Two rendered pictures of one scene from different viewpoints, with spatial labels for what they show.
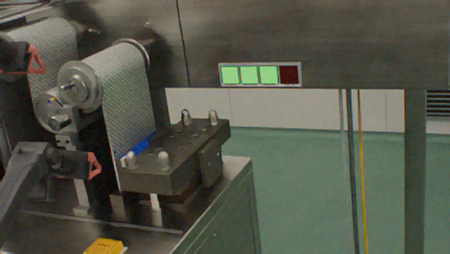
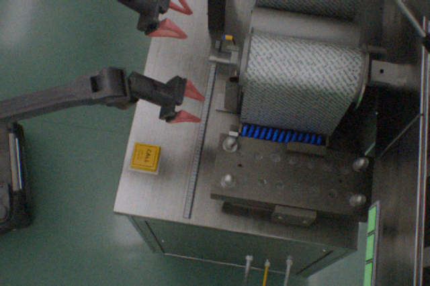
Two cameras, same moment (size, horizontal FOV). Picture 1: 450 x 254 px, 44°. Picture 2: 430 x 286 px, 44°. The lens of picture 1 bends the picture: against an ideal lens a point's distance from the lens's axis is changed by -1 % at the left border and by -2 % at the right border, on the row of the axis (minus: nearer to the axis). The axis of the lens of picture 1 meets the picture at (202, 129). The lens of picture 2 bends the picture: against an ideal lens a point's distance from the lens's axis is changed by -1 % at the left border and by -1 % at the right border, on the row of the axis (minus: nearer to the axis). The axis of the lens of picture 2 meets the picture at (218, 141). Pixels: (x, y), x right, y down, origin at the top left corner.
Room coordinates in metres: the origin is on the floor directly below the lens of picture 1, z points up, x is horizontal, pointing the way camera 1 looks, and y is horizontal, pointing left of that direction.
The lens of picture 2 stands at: (1.20, -0.20, 2.33)
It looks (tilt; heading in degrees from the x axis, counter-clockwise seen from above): 71 degrees down; 69
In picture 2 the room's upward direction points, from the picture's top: 3 degrees clockwise
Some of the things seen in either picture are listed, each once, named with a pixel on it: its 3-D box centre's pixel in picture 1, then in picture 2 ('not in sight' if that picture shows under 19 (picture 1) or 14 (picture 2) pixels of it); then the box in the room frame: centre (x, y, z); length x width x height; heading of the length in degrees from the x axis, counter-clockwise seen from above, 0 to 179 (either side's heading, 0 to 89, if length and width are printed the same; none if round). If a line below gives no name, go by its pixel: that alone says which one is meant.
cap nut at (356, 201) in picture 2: (213, 116); (359, 200); (1.64, -0.04, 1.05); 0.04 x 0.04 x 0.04
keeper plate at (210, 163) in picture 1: (211, 162); (292, 217); (1.49, -0.01, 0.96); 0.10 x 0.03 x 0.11; 152
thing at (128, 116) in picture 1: (131, 118); (289, 115); (1.54, 0.20, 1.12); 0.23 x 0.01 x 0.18; 152
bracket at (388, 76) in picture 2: not in sight; (383, 73); (1.72, 0.17, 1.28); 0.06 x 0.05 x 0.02; 152
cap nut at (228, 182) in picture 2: (163, 159); (228, 179); (1.35, 0.11, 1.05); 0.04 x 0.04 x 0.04
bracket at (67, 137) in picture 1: (75, 160); (227, 81); (1.44, 0.36, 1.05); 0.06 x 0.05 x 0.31; 152
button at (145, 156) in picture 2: (103, 251); (145, 156); (1.18, 0.28, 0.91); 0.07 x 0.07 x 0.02; 62
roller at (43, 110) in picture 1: (77, 98); (301, 38); (1.62, 0.36, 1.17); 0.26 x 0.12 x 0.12; 152
